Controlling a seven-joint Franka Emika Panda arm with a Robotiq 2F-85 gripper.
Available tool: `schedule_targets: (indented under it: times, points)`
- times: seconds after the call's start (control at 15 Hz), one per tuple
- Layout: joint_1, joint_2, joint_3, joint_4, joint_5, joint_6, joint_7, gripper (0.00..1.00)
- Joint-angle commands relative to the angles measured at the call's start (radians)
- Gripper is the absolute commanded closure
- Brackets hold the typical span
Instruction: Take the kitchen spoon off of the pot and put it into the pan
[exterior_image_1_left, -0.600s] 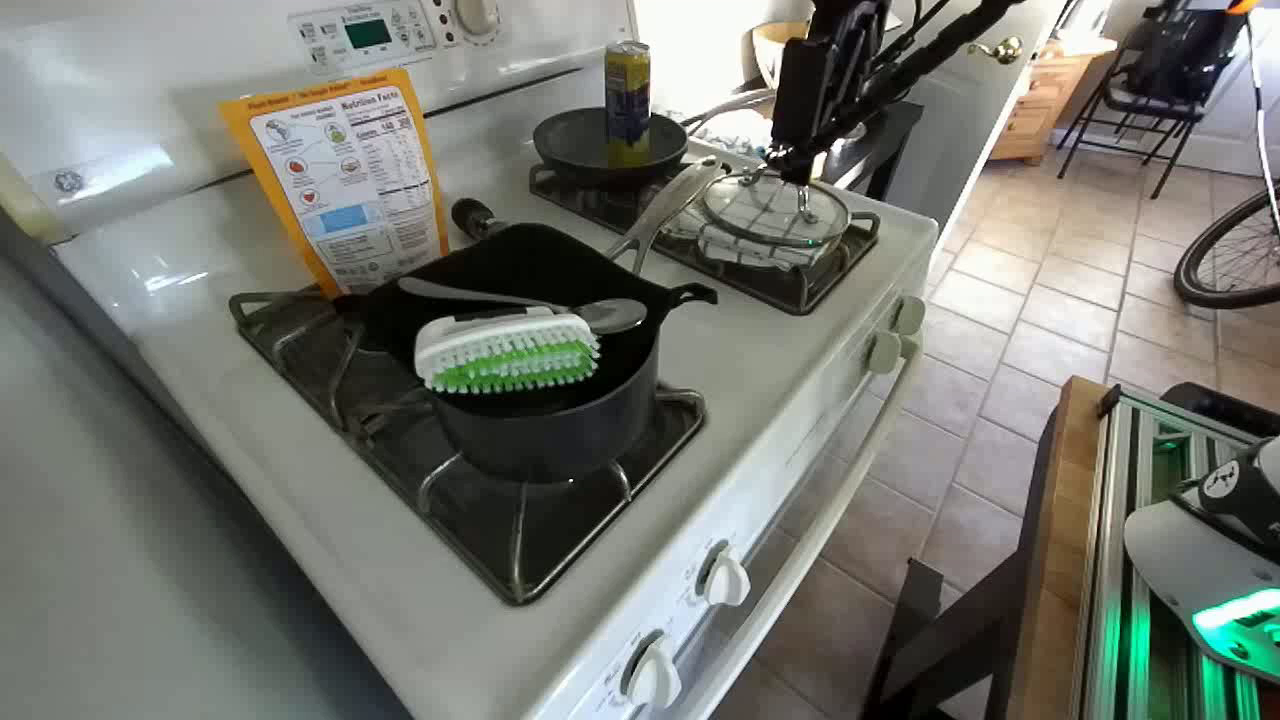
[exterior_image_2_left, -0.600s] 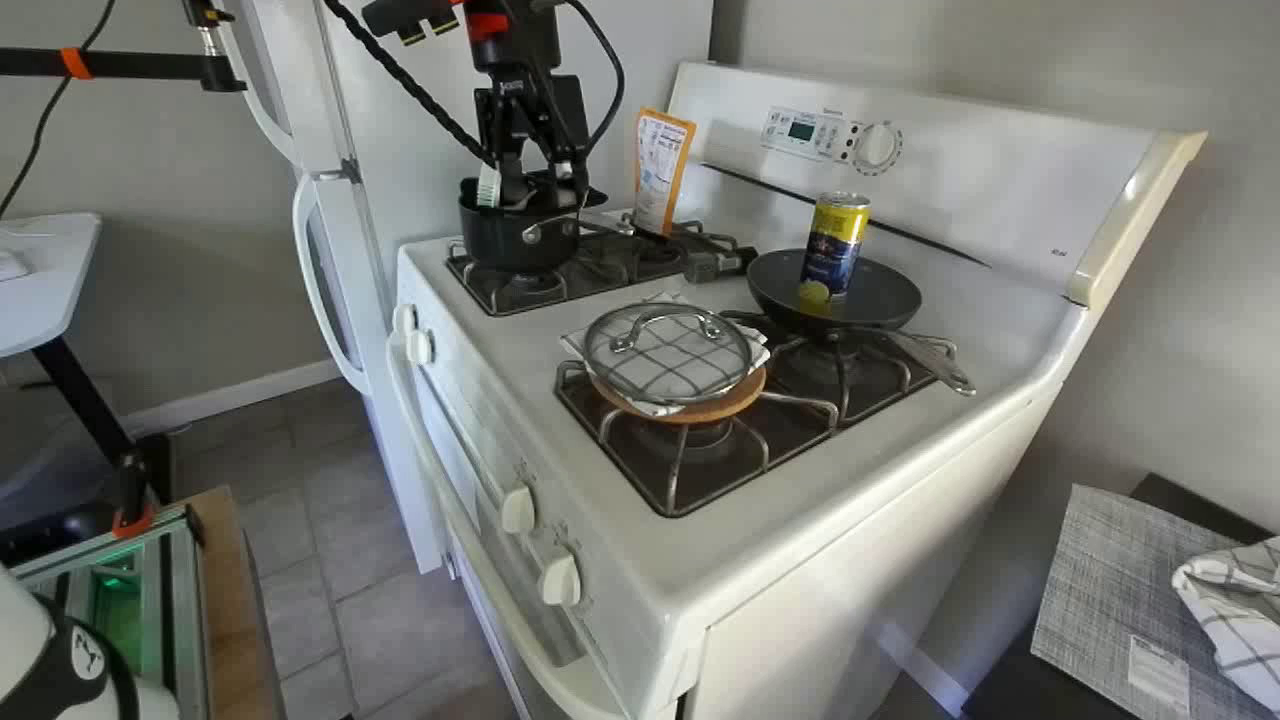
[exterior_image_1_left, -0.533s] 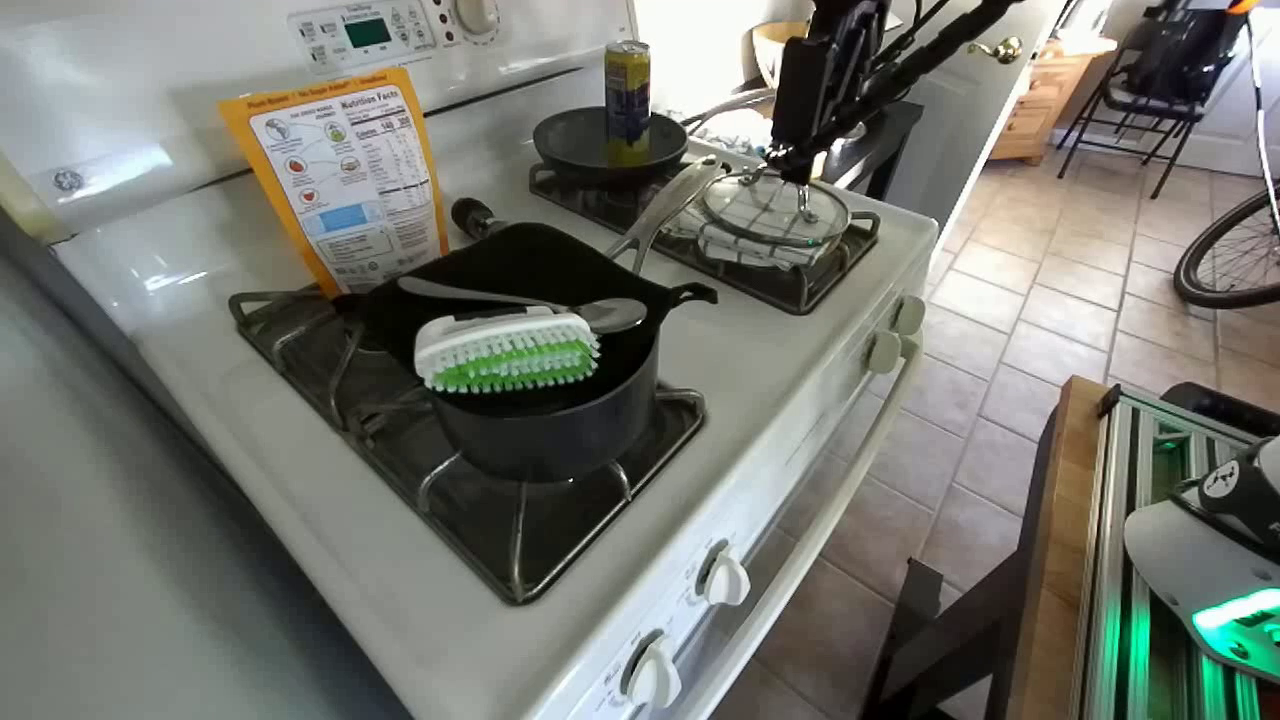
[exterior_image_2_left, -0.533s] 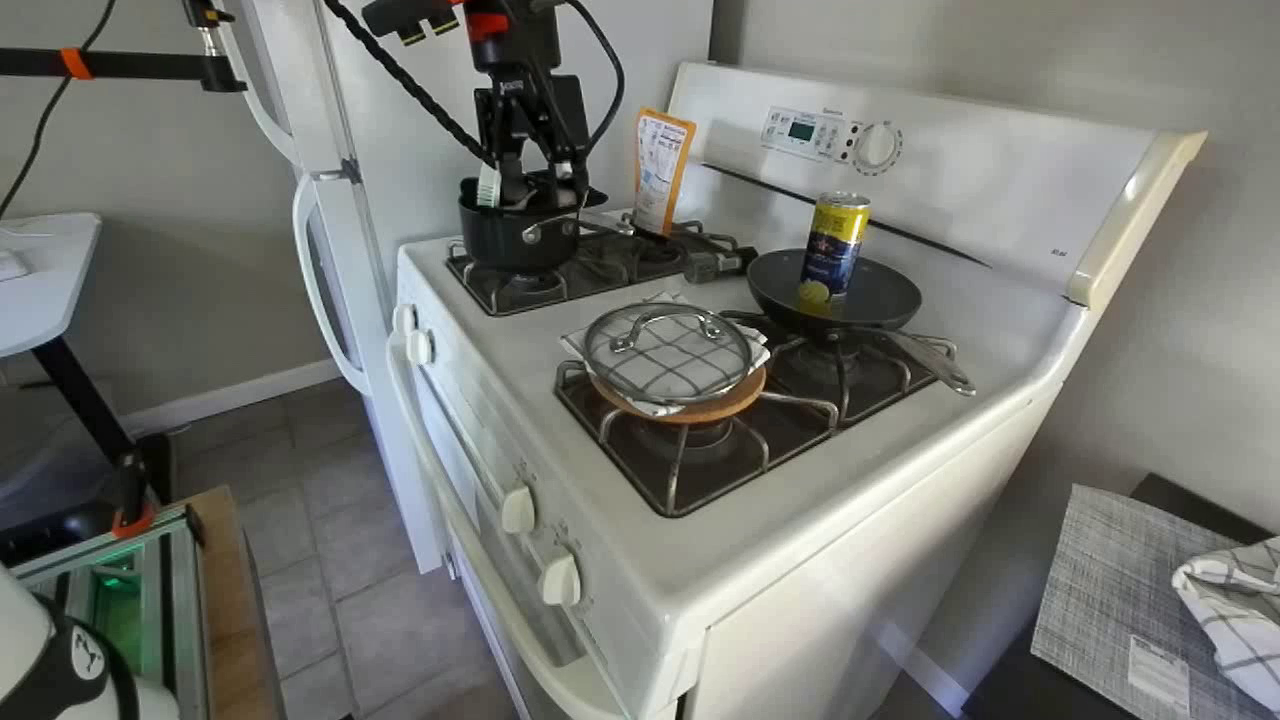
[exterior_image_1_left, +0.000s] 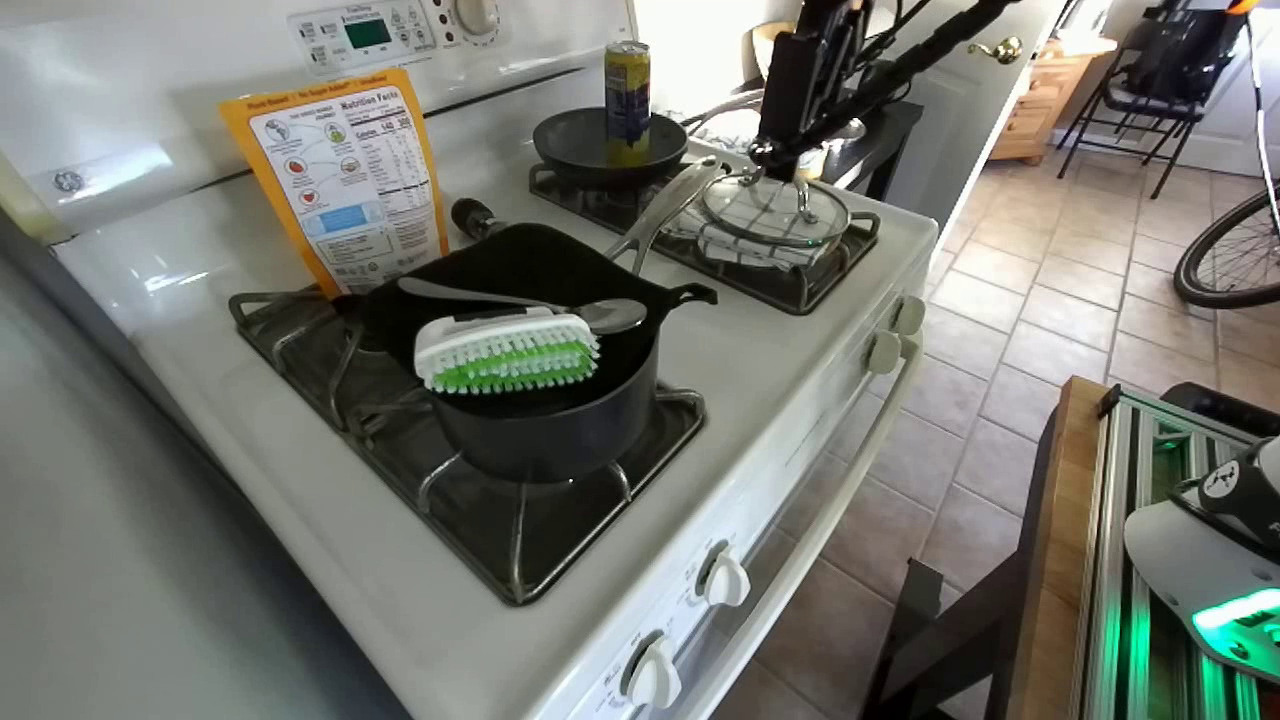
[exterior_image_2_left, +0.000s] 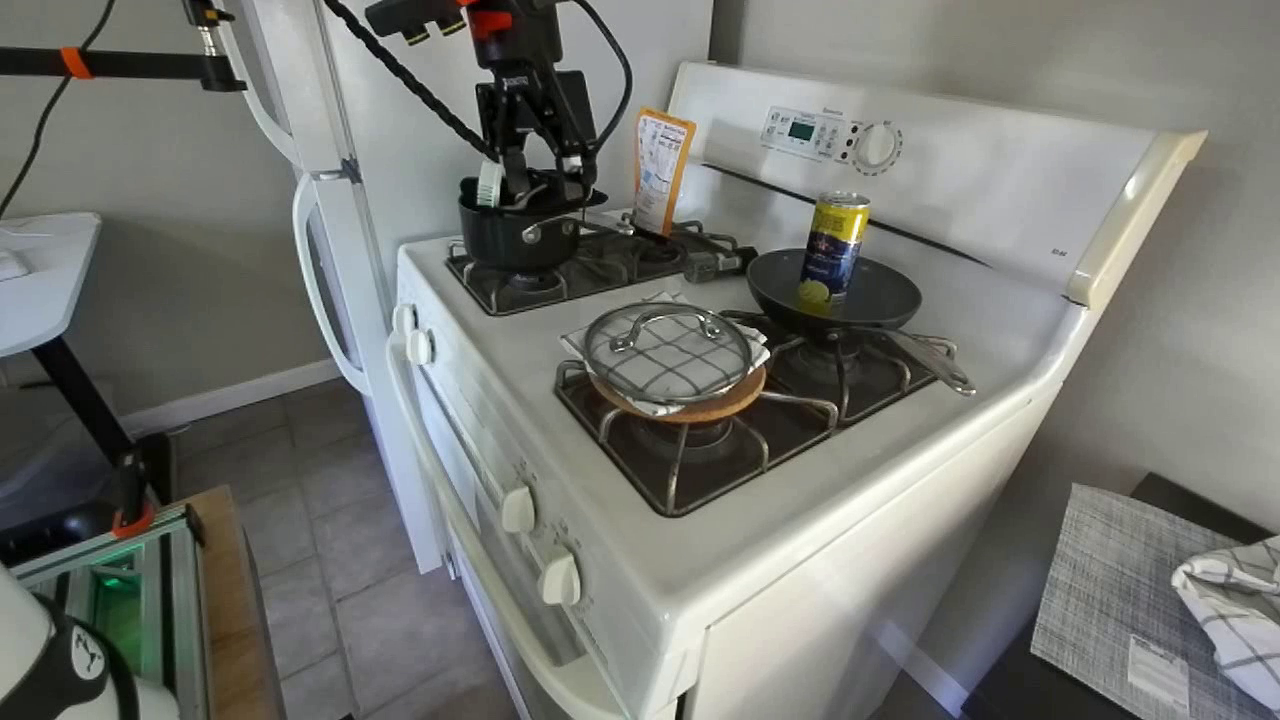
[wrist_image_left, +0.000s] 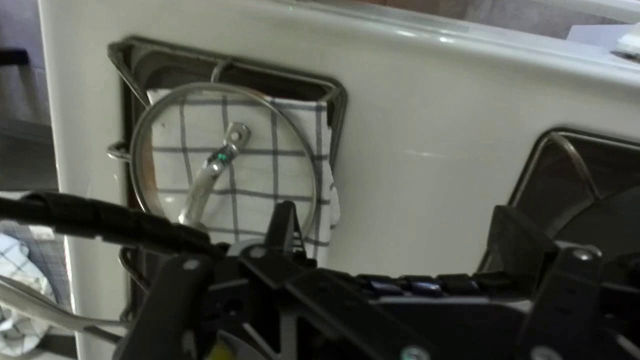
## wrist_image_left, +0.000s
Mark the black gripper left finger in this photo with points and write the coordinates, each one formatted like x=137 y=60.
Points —
x=177 y=300

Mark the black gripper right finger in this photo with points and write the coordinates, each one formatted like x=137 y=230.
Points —
x=573 y=306

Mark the black burner grate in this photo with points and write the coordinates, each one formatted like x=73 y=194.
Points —
x=533 y=167
x=337 y=101

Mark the white checkered dish cloth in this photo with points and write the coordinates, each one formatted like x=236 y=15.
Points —
x=293 y=133

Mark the white gas stove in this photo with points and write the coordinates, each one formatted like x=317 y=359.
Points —
x=427 y=120

